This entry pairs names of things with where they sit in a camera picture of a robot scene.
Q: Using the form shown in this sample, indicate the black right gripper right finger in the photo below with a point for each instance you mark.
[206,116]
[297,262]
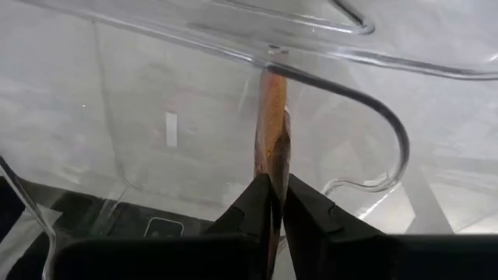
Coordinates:
[350,256]

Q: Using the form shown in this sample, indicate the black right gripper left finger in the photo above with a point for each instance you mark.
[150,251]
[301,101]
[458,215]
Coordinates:
[218,256]

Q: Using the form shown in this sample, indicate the brown orange spice packet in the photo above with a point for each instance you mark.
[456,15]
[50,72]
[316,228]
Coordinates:
[272,124]

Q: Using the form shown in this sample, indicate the clear plastic bin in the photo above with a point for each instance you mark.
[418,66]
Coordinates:
[233,50]

